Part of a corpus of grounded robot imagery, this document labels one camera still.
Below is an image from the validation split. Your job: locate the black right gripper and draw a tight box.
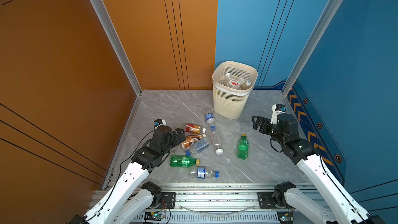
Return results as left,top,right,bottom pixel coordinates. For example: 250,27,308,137
251,115,286,147

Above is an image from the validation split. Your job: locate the Wahaha clear water bottle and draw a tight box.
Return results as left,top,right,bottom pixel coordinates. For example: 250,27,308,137
226,73,245,90

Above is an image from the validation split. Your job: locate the clear bottle dark green label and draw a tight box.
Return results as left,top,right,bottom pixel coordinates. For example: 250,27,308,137
240,81,252,90

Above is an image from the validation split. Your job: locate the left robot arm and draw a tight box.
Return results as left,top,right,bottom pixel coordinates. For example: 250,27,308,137
70,125,186,224

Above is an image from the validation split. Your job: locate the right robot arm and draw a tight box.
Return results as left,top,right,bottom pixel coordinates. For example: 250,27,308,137
252,113,384,224

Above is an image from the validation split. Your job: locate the cream ribbed waste bin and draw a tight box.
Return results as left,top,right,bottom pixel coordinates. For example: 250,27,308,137
212,61,258,119

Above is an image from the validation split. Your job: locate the brown Nescafe bottle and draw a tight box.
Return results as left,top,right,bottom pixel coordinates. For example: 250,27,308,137
181,133,206,148

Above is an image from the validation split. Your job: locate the large green Sprite bottle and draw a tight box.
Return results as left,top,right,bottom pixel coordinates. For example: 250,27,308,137
170,155,200,168

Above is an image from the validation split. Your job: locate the red yellow label bottle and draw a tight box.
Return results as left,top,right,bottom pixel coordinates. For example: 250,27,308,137
184,123,206,135

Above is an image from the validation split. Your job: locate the pale blue label bottle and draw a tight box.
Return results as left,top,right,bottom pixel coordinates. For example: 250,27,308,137
186,138,210,156

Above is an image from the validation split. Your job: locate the small green Sprite bottle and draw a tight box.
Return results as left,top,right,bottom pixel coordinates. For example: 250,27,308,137
237,134,249,160

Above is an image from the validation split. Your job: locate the clear bottle blue cap front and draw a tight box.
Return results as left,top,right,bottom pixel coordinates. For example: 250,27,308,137
188,166,220,179

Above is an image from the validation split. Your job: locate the blue label clear bottle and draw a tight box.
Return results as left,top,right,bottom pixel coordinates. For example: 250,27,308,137
205,113,216,132

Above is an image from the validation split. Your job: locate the guava label clear bottle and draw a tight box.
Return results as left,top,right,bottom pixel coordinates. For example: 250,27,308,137
210,125,223,155

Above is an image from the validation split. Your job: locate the left circuit board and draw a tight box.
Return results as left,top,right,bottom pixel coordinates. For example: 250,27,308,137
143,212,165,222

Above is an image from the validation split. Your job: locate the circuit board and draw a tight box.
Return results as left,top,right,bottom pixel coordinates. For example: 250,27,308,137
277,212,294,224
143,212,165,222

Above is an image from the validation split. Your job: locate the right circuit board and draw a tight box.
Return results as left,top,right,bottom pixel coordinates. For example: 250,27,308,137
277,212,294,224

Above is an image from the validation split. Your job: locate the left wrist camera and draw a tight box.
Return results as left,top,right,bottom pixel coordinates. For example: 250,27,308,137
154,119,166,130

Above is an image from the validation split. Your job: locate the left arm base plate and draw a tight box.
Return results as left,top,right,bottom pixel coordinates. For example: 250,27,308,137
149,191,176,209

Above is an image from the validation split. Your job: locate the aluminium front rail frame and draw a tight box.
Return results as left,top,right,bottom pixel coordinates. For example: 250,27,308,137
81,183,357,224

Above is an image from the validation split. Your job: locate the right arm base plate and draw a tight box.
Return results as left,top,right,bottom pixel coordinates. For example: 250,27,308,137
257,190,297,209

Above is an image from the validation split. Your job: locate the right aluminium corner post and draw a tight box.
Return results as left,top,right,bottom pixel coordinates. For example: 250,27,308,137
282,0,343,96

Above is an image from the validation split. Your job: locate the aluminium corner post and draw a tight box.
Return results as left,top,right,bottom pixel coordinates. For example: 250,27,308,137
282,0,343,96
90,0,142,96

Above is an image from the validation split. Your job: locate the left aluminium corner post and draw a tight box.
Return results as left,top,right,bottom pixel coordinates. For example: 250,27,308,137
90,0,142,96

